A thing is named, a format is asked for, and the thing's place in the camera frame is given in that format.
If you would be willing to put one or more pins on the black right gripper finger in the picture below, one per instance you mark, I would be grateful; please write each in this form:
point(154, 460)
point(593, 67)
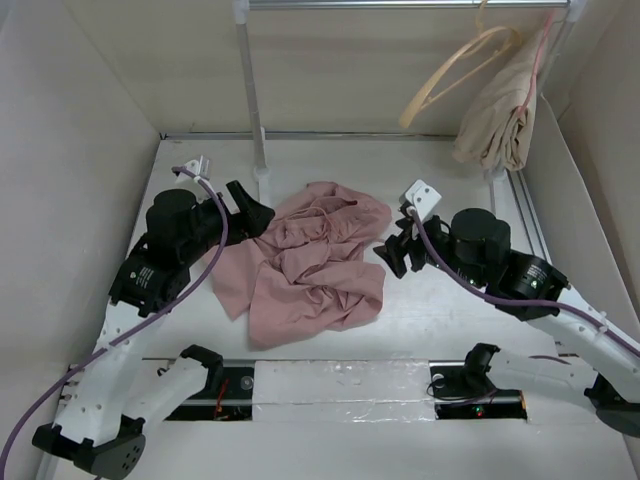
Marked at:
point(406, 226)
point(393, 252)

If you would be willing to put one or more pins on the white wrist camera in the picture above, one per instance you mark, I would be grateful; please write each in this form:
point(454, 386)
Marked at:
point(199, 167)
point(421, 199)

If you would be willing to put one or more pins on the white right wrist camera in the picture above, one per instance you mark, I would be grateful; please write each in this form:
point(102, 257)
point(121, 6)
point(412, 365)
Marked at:
point(421, 199)

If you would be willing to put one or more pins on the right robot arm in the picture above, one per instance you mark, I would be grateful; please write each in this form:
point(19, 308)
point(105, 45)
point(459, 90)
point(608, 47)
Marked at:
point(475, 250)

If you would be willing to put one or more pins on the pink trousers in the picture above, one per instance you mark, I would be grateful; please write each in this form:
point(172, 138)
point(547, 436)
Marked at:
point(307, 273)

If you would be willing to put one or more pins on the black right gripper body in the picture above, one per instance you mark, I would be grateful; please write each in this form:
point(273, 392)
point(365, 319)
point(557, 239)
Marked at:
point(442, 240)

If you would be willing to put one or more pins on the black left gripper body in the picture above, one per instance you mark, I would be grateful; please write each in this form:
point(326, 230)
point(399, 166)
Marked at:
point(210, 225)

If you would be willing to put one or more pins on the metal clothes rack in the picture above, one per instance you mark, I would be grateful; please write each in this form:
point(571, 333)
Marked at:
point(241, 11)

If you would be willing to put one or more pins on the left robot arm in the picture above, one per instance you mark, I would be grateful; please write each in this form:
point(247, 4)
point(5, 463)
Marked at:
point(103, 429)

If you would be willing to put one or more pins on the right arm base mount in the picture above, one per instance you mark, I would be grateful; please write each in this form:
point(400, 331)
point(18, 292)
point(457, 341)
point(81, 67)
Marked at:
point(456, 399)

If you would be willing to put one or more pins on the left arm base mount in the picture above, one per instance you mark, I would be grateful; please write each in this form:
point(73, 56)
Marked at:
point(227, 397)

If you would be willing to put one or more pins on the white foam strip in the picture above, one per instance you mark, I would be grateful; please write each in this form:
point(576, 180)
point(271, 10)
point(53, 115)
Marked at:
point(389, 391)

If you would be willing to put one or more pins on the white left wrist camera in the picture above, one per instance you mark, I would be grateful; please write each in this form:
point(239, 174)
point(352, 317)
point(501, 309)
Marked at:
point(199, 167)

